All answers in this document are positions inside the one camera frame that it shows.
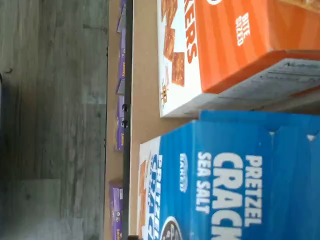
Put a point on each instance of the wooden shelf with black rail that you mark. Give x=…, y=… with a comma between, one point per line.
x=128, y=62

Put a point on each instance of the blue pretzel crackers box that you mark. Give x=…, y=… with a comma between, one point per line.
x=225, y=142

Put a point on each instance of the orange pretzel crackers box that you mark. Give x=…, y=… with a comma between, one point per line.
x=225, y=37

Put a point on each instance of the purple Annie's box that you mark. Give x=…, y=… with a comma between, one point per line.
x=122, y=50
x=120, y=120
x=116, y=207
x=122, y=22

